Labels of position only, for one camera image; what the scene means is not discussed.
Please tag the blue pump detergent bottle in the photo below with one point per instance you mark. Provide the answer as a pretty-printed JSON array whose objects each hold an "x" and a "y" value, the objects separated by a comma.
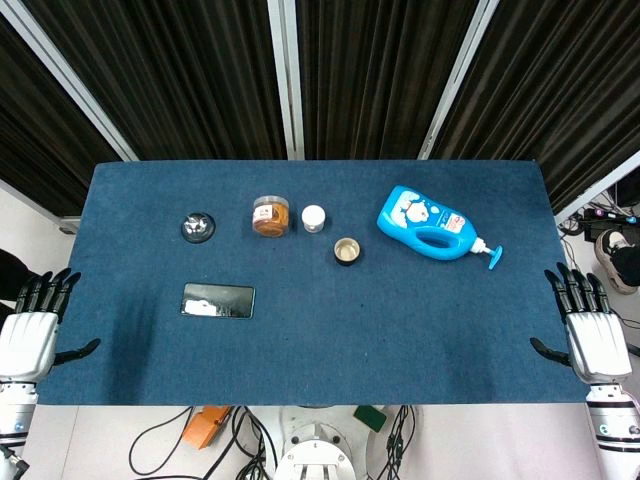
[{"x": 427, "y": 223}]

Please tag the blue table cloth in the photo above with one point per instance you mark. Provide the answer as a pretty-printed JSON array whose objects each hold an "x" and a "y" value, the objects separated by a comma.
[{"x": 320, "y": 340}]

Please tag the green box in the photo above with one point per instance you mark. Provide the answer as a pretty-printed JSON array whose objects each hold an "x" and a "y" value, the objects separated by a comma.
[{"x": 371, "y": 417}]

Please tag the black and white sneaker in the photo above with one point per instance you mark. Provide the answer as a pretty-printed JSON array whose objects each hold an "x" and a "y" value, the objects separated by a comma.
[{"x": 618, "y": 260}]

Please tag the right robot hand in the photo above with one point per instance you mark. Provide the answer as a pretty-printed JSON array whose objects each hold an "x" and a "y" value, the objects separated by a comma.
[{"x": 597, "y": 340}]

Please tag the black smartphone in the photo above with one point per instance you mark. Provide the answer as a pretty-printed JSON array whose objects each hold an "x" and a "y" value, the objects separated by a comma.
[{"x": 217, "y": 300}]

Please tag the silver frame post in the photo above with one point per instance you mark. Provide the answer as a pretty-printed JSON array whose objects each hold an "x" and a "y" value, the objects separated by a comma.
[
  {"x": 287, "y": 75},
  {"x": 65, "y": 75},
  {"x": 457, "y": 75}
]

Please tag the black power strip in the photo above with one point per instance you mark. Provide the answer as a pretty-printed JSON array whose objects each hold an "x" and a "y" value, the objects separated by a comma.
[{"x": 607, "y": 220}]

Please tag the orange box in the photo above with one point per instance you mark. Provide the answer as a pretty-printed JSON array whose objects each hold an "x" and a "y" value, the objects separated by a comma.
[{"x": 206, "y": 425}]

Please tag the black curtain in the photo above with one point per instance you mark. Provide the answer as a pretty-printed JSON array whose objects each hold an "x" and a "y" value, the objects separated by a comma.
[{"x": 200, "y": 75}]

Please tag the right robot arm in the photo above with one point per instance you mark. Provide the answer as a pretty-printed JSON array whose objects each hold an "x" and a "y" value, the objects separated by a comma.
[{"x": 614, "y": 430}]

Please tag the small white jar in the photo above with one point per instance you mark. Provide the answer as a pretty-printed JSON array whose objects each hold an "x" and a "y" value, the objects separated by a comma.
[{"x": 313, "y": 219}]

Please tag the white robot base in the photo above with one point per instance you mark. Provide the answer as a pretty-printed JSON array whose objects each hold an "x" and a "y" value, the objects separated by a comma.
[{"x": 315, "y": 450}]

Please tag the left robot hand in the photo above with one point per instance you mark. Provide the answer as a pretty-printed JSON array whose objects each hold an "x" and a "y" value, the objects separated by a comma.
[{"x": 27, "y": 341}]

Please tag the clear jar with orange snacks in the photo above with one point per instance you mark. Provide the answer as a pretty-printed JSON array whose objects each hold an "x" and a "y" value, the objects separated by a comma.
[{"x": 271, "y": 217}]

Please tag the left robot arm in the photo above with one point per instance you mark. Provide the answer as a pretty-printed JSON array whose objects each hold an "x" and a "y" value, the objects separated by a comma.
[{"x": 15, "y": 420}]

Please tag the small metal cup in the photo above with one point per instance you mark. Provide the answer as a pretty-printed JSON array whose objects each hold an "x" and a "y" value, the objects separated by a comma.
[{"x": 347, "y": 251}]

